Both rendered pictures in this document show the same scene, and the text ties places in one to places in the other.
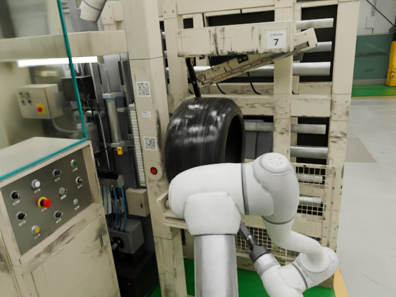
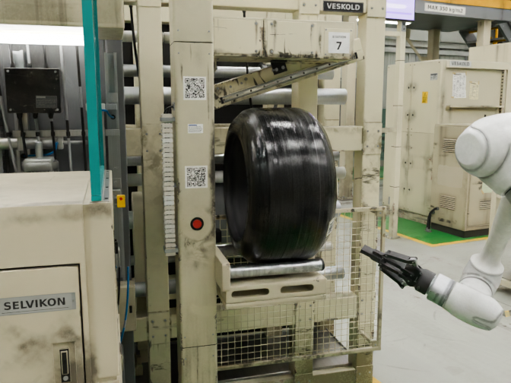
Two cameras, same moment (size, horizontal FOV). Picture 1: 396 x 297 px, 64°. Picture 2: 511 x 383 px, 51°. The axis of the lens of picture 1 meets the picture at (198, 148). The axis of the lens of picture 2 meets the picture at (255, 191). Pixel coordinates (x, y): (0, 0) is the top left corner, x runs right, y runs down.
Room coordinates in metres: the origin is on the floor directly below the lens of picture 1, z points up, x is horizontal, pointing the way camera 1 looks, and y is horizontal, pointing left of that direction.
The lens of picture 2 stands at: (0.12, 1.18, 1.45)
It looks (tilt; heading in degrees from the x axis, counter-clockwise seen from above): 9 degrees down; 322
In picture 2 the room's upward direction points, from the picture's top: straight up
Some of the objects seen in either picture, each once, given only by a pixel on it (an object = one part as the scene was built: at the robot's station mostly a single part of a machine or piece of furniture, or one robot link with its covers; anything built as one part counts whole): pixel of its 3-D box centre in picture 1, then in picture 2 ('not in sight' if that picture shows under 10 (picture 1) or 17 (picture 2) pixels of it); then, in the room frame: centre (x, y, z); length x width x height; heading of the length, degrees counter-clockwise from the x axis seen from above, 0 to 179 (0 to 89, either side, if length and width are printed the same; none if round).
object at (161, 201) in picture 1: (175, 191); (215, 261); (1.67, 0.15, 0.90); 0.40 x 0.03 x 0.10; 157
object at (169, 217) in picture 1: (195, 218); (274, 286); (1.47, 0.04, 0.84); 0.36 x 0.09 x 0.06; 67
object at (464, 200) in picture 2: not in sight; (478, 178); (3.36, -4.69, 0.62); 0.91 x 0.58 x 1.25; 76
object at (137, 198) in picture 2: not in sight; (141, 274); (2.51, 0.04, 0.61); 0.33 x 0.06 x 0.86; 157
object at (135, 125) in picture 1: (140, 145); (169, 185); (1.68, 0.32, 1.19); 0.05 x 0.04 x 0.48; 157
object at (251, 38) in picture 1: (236, 39); (273, 42); (1.82, -0.25, 1.71); 0.61 x 0.25 x 0.15; 67
